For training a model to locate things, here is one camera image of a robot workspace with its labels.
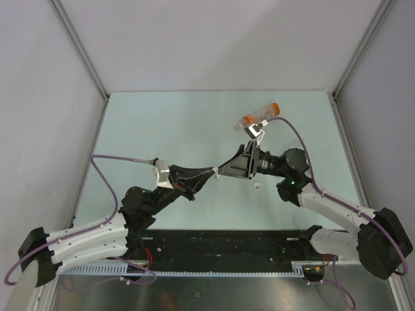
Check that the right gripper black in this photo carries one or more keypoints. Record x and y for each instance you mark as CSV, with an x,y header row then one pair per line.
x,y
245,166

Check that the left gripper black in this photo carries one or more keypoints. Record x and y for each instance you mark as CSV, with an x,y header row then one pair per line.
x,y
189,181

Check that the white blue bottle cap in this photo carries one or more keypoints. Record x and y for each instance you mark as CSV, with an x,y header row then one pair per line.
x,y
216,172

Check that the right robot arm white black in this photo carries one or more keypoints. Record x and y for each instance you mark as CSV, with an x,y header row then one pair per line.
x,y
376,239

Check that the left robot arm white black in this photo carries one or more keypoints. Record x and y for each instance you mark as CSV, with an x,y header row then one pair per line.
x,y
114,235

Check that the orange label bottle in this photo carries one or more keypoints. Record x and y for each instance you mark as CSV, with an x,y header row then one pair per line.
x,y
269,111

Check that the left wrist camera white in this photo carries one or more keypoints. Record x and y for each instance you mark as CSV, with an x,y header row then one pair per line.
x,y
162,172

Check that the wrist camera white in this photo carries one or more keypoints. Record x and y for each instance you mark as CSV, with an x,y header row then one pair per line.
x,y
162,172
256,131

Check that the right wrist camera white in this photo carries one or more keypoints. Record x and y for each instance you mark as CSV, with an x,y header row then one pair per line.
x,y
256,131

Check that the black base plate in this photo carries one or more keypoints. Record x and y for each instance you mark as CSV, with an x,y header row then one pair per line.
x,y
202,250

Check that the grey slotted cable duct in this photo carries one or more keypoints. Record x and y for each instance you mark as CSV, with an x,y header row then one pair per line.
x,y
119,269

